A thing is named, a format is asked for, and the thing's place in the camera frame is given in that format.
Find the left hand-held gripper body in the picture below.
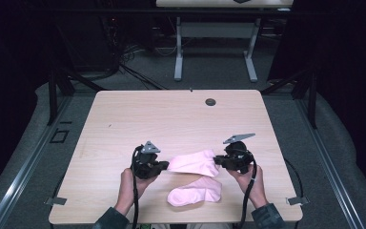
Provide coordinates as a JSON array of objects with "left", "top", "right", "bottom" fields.
[{"left": 132, "top": 140, "right": 162, "bottom": 180}]

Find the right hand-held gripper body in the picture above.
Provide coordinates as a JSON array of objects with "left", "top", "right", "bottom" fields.
[{"left": 222, "top": 132, "right": 257, "bottom": 175}]

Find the pink sock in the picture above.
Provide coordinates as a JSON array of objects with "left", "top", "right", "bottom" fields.
[
  {"left": 167, "top": 149, "right": 221, "bottom": 178},
  {"left": 166, "top": 176, "right": 223, "bottom": 208}
]

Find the person's left hand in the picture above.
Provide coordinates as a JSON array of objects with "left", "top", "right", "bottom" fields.
[{"left": 113, "top": 167, "right": 157, "bottom": 217}]

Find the person's right hand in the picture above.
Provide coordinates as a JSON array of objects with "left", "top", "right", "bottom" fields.
[{"left": 226, "top": 164, "right": 270, "bottom": 210}]

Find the black metal stand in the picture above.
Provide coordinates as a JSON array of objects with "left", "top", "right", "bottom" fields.
[
  {"left": 259, "top": 67, "right": 319, "bottom": 130},
  {"left": 46, "top": 61, "right": 109, "bottom": 127}
]

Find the white-legged desk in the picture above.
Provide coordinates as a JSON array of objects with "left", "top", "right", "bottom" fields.
[{"left": 155, "top": 0, "right": 295, "bottom": 83}]

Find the dark cabinet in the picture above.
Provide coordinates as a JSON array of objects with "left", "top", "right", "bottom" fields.
[{"left": 52, "top": 13, "right": 122, "bottom": 73}]

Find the dark curtain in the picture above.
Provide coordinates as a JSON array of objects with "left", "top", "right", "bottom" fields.
[
  {"left": 266, "top": 0, "right": 366, "bottom": 201},
  {"left": 0, "top": 0, "right": 56, "bottom": 199}
]

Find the black crossbar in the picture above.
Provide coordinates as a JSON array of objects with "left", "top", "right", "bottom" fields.
[{"left": 42, "top": 7, "right": 299, "bottom": 17}]

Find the left hand-held gripper black cable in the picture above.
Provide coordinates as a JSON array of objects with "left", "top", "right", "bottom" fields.
[{"left": 130, "top": 144, "right": 145, "bottom": 229}]

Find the hand-held gripper black cable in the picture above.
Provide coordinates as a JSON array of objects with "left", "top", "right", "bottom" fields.
[
  {"left": 234, "top": 152, "right": 259, "bottom": 229},
  {"left": 130, "top": 144, "right": 145, "bottom": 229}
]

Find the right hand-held gripper black cable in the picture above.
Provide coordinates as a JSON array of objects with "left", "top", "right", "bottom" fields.
[{"left": 234, "top": 152, "right": 259, "bottom": 229}]

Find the black cable beside table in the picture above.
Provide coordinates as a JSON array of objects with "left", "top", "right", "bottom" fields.
[{"left": 283, "top": 157, "right": 305, "bottom": 199}]

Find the grey metal table bracket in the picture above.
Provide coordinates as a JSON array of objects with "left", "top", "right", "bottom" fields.
[
  {"left": 44, "top": 197, "right": 68, "bottom": 206},
  {"left": 285, "top": 196, "right": 311, "bottom": 206}
]

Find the bundle of floor cables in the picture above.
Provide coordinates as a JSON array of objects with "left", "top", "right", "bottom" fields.
[{"left": 117, "top": 43, "right": 170, "bottom": 92}]

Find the aluminium floor rail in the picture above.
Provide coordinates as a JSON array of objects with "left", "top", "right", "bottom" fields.
[
  {"left": 0, "top": 94, "right": 74, "bottom": 229},
  {"left": 295, "top": 97, "right": 366, "bottom": 229}
]

